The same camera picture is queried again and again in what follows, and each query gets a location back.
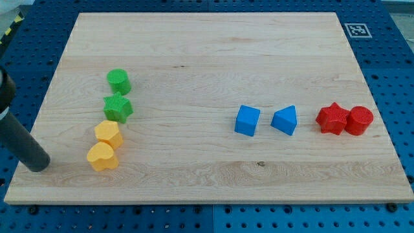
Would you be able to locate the black tool mount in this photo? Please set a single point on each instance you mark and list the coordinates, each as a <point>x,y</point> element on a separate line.
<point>8,89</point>

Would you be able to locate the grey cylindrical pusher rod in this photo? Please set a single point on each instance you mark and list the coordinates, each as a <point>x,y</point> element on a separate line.
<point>22,144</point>

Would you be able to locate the yellow hexagon block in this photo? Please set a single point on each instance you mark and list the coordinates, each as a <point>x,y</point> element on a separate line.
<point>108,132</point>

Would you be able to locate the yellow heart block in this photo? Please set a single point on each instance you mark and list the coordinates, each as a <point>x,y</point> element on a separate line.
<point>102,156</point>

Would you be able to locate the green star block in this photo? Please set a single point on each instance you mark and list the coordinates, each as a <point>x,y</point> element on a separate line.
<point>117,108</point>

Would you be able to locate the green cylinder block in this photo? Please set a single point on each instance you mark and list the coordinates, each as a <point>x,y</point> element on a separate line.
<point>118,81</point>

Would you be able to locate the wooden board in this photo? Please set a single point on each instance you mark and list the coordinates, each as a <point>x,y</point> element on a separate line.
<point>189,75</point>

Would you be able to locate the blue cube block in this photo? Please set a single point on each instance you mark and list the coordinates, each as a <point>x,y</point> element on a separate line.
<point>246,120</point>

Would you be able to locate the blue triangular prism block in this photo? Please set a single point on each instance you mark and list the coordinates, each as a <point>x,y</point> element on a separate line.
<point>285,120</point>

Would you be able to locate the red star block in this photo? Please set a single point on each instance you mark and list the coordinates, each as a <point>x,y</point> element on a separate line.
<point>332,119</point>

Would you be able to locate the red cylinder block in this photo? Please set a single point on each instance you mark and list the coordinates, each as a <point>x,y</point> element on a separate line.
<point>358,120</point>

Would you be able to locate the white fiducial marker tag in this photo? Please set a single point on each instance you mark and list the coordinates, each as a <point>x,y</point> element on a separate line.
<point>357,30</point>

